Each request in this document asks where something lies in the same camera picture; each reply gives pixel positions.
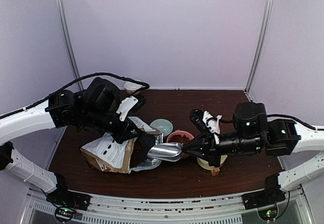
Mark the brown dog kibble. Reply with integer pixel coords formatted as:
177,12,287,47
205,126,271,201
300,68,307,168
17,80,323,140
130,143,146,168

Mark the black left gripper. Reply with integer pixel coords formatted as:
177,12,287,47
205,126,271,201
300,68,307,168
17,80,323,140
80,107,142,145

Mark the right aluminium frame post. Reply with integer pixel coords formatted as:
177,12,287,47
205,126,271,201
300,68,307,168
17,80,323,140
245,0,274,97

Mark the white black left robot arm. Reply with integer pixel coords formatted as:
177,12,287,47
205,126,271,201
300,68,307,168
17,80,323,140
1,77,140,206

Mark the white ceramic patterned bowl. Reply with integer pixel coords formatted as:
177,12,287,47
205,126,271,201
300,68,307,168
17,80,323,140
124,82,142,95

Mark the black braided cable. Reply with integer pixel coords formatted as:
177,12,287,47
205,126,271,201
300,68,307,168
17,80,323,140
0,72,150,120

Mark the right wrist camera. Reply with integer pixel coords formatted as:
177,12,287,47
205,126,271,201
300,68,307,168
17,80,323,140
189,108,222,145

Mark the teal ribbed ceramic bowl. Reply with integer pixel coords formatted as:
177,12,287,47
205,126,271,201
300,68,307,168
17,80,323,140
150,119,174,136

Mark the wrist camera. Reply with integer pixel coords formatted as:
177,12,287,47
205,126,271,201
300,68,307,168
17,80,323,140
116,95,146,122
189,108,222,145

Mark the metal front base rail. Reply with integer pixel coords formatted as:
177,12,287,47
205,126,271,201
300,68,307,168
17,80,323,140
18,185,314,223

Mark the cream yellow pet bowl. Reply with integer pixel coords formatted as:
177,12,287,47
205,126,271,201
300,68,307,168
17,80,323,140
196,155,228,171

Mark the aluminium corner frame post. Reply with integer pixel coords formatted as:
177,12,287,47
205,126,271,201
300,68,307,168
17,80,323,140
56,0,80,79

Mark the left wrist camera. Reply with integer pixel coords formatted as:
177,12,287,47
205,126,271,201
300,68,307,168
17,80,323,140
116,95,146,122

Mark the pink pet bowl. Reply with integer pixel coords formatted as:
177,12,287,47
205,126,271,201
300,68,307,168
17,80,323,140
167,130,194,145

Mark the wooden pet bowl stand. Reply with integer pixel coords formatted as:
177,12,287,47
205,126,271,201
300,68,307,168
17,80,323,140
211,167,220,176

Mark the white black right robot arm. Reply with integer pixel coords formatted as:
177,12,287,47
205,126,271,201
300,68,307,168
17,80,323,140
182,102,323,210

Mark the dog food bag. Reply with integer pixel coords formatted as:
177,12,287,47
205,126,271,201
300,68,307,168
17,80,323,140
79,133,161,174

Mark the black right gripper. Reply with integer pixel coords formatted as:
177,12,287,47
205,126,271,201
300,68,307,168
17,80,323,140
182,131,262,168

